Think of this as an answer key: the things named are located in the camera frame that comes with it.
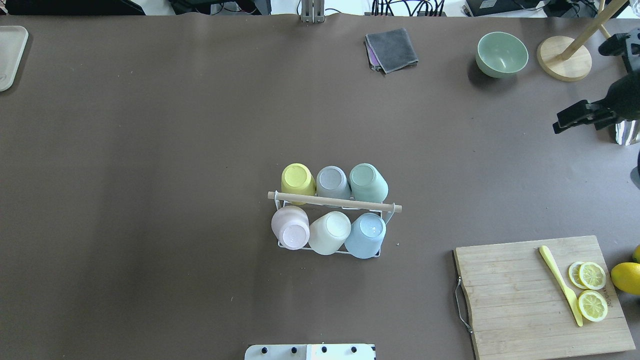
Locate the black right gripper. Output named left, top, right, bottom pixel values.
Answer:
left=552, top=71, right=640, bottom=134

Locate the green cup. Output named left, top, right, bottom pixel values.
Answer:
left=349, top=162, right=389, bottom=203

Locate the pink cup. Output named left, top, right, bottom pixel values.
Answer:
left=270, top=205, right=310, bottom=251

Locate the light blue cup on rack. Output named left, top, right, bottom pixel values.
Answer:
left=344, top=213, right=387, bottom=259

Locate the grey cup on rack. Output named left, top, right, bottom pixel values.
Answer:
left=316, top=165, right=352, bottom=200

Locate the white cup on rack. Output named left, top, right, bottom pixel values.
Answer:
left=308, top=210, right=352, bottom=256

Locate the yellow cup on rack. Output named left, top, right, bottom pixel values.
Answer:
left=281, top=162, right=317, bottom=196

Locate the metal scoop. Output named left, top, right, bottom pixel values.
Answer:
left=613, top=120, right=640, bottom=146

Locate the wooden mug tree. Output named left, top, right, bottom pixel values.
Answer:
left=536, top=0, right=628, bottom=82

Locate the green bowl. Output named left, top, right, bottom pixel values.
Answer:
left=475, top=31, right=530, bottom=79

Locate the yellow lemon lower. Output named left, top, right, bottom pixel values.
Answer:
left=631, top=244, right=640, bottom=264

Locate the yellow lemon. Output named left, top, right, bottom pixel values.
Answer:
left=631, top=244, right=640, bottom=264
left=610, top=262, right=640, bottom=296

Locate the lemon slice left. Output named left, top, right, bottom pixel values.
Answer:
left=567, top=261, right=607, bottom=291

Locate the lemon slice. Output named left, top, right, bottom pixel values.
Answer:
left=577, top=289, right=609, bottom=322
left=567, top=261, right=607, bottom=291

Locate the yellow lemon upper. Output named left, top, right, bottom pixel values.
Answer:
left=610, top=262, right=640, bottom=296

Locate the yellow plastic knife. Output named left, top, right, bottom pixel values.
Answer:
left=538, top=244, right=584, bottom=327

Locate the lemon slice right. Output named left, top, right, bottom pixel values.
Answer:
left=577, top=289, right=609, bottom=322

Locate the grey folded cloth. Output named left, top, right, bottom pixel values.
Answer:
left=364, top=27, right=419, bottom=75

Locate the wooden cutting board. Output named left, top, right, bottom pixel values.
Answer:
left=453, top=235, right=636, bottom=360

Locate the white plastic tray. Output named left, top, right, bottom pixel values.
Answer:
left=0, top=25, right=29, bottom=92

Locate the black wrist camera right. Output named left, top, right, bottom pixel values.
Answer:
left=598, top=27, right=640, bottom=73

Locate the white wire cup rack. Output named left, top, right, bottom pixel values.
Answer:
left=267, top=190, right=403, bottom=258

